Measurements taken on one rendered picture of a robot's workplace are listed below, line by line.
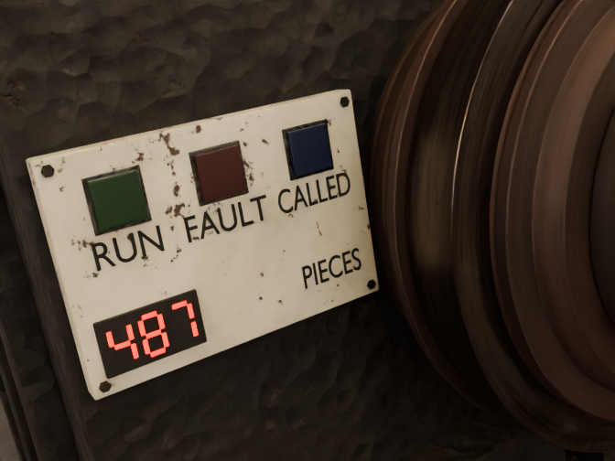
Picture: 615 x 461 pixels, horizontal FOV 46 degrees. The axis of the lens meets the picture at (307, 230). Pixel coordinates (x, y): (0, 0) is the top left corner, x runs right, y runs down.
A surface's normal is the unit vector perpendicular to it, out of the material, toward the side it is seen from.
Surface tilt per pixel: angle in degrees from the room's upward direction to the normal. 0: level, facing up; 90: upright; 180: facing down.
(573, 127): 64
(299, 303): 90
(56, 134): 90
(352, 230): 90
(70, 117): 90
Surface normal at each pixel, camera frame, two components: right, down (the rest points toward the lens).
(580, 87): -0.43, -0.30
